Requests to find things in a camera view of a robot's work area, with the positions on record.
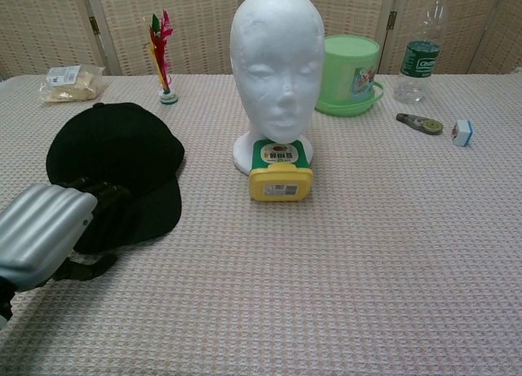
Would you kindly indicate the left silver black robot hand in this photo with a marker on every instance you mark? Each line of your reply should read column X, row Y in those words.
column 41, row 225

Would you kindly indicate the black baseball cap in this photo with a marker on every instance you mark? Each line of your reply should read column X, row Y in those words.
column 118, row 147

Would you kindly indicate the white foam mannequin head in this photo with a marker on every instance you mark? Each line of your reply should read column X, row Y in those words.
column 277, row 58

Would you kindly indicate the clear snack bag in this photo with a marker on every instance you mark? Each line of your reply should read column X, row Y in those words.
column 73, row 86

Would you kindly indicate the colourful feather shuttlecock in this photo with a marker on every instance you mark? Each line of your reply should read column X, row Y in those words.
column 161, row 54

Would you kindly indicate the green yellow lidded container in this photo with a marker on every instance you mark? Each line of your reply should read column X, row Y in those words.
column 280, row 180

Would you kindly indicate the beige folding screen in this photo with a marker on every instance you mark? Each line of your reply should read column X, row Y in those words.
column 204, row 25

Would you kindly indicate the pink woven tablecloth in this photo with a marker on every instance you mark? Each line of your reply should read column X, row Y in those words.
column 326, row 270

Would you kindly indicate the green plastic bucket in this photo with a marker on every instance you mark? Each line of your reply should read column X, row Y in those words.
column 350, row 74

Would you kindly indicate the grey correction tape dispenser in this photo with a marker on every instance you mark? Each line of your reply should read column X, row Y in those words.
column 422, row 124

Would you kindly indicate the clear plastic water bottle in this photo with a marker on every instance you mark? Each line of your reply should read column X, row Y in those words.
column 420, row 62

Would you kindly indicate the white blue eraser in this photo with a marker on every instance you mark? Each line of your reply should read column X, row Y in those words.
column 463, row 133

